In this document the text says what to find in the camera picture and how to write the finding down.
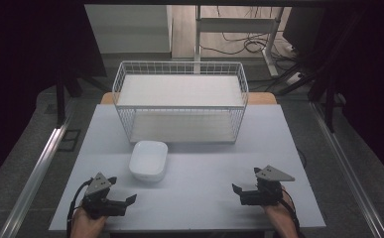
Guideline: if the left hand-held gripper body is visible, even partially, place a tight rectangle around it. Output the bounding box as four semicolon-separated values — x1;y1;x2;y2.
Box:
81;172;128;220

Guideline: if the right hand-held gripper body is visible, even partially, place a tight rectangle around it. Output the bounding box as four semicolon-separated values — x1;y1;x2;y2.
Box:
240;165;297;207

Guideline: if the white rectangular dish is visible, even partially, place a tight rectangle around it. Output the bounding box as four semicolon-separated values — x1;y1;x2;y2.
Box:
128;140;169;183

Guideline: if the white wire shelf rack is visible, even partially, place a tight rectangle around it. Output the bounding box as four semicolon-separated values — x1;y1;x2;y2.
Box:
111;59;250;145

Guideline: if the person's right hand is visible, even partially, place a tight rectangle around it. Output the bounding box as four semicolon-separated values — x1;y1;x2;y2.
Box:
262;187;296;230

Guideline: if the person's left hand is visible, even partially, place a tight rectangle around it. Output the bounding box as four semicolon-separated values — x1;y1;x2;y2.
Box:
70;206;108;232

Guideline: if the wooden table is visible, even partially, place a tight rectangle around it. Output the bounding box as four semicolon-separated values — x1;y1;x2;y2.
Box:
99;91;278;106

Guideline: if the black metal stand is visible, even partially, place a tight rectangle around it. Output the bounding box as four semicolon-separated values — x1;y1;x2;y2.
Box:
54;63;83;129
307;63;347;134

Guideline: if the white power strip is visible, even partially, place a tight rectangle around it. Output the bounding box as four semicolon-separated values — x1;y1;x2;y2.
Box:
284;71;306;86

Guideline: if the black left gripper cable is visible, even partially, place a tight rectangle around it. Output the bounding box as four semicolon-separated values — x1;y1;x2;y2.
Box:
65;178;94;238

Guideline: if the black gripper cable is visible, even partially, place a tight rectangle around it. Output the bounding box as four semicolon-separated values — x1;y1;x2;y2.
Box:
279;186;307;238
65;178;94;238

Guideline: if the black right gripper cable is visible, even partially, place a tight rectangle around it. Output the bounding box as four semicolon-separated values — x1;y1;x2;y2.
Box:
279;186;307;238

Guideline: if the metal floor rail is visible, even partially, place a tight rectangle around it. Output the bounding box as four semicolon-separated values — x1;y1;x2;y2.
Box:
0;123;72;238
310;99;384;238

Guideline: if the tangle of black floor cables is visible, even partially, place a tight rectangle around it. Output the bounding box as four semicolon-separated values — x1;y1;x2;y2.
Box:
199;5;298;62

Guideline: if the white metal desk frame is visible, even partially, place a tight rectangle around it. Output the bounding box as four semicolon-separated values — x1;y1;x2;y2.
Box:
192;4;286;78

